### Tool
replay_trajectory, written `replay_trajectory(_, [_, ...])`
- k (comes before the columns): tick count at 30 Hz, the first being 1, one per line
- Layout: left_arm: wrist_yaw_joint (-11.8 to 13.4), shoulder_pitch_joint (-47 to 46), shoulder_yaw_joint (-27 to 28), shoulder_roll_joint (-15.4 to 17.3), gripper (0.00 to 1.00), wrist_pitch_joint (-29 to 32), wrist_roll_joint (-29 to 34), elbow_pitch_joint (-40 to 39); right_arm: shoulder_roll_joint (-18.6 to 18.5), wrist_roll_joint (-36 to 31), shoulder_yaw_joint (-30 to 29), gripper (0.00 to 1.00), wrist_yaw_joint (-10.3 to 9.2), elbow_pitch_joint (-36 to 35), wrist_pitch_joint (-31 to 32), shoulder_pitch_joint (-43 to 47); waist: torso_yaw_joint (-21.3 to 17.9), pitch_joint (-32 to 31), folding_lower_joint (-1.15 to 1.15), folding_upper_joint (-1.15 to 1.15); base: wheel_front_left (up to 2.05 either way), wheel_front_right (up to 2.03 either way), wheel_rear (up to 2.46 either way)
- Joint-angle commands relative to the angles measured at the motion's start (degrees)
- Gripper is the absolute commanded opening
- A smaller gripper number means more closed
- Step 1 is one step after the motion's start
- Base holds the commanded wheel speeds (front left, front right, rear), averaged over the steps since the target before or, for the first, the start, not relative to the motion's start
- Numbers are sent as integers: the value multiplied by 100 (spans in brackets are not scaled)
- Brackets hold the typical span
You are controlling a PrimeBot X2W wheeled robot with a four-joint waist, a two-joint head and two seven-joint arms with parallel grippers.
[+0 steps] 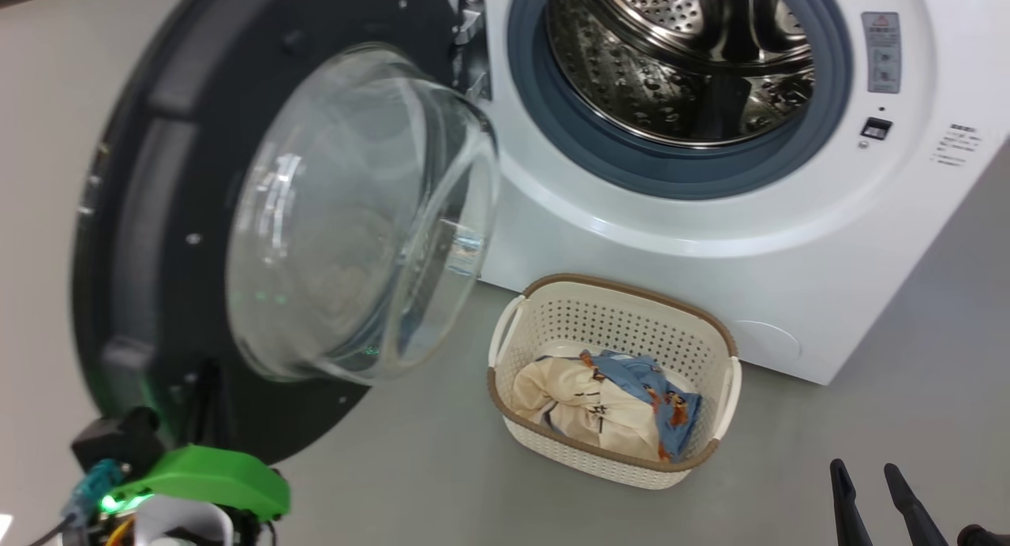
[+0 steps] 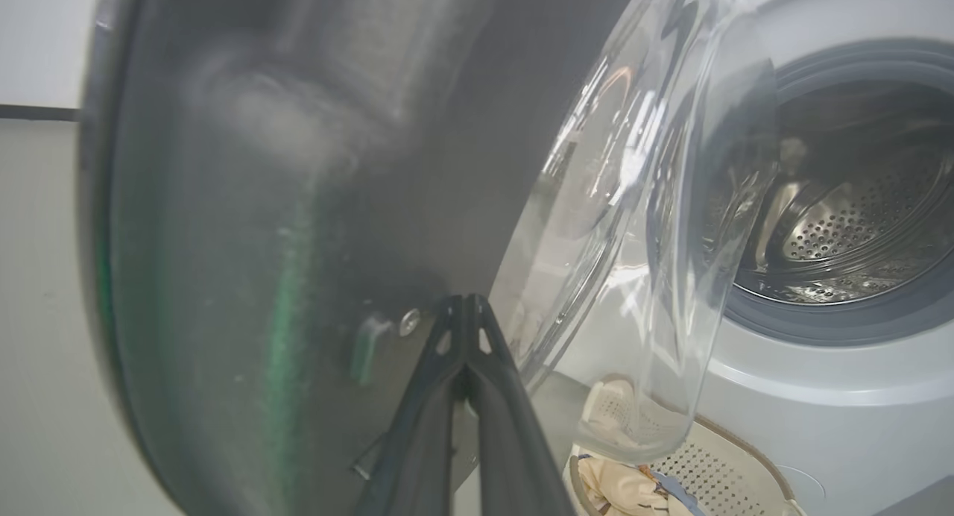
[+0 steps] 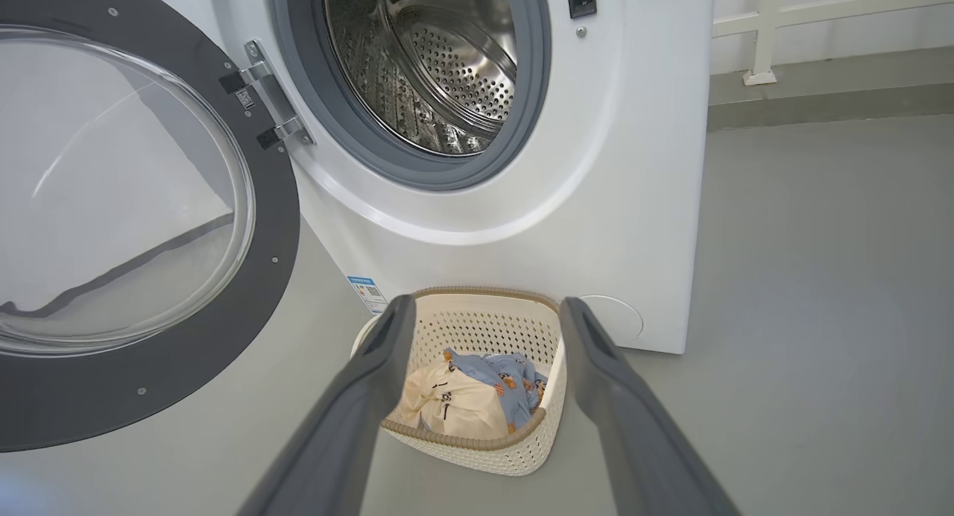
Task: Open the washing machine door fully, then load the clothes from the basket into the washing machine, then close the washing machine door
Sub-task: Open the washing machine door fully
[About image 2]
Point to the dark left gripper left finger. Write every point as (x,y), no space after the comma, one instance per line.
(417,464)

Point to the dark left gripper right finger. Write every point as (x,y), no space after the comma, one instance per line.
(514,464)

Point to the cream printed garment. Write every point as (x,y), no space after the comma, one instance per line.
(618,490)

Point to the blue cartoon print garment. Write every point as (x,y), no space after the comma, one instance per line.
(682,497)

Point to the black round glass washer door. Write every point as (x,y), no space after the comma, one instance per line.
(298,203)

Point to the white front-load washing machine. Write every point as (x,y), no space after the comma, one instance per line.
(820,426)

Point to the cream perforated laundry basket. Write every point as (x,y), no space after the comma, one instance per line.
(730,479)

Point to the round white filter flap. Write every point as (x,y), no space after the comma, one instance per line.
(805,486)

